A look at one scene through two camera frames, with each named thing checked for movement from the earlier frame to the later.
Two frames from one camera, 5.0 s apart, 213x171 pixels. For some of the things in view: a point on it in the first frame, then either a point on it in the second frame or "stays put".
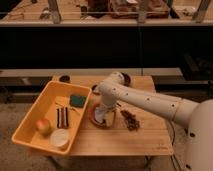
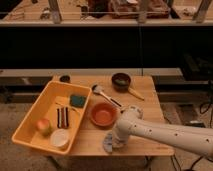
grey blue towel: (98, 112) to (108, 142)
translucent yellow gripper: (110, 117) to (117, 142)
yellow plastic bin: (54, 119) stays put
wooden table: (135, 132) stays put
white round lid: (59, 137) stays put
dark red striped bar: (62, 118) stays put
